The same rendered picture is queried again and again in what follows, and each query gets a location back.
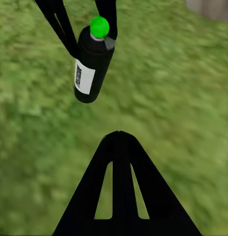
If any pesticide atomizer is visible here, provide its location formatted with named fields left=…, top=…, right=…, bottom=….
left=74, top=16, right=117, bottom=103

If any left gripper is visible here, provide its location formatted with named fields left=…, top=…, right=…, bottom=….
left=35, top=0, right=118, bottom=60

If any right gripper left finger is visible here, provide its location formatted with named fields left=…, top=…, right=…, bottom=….
left=53, top=131, right=127, bottom=236

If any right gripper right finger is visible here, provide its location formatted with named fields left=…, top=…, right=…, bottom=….
left=119, top=131, right=202, bottom=236

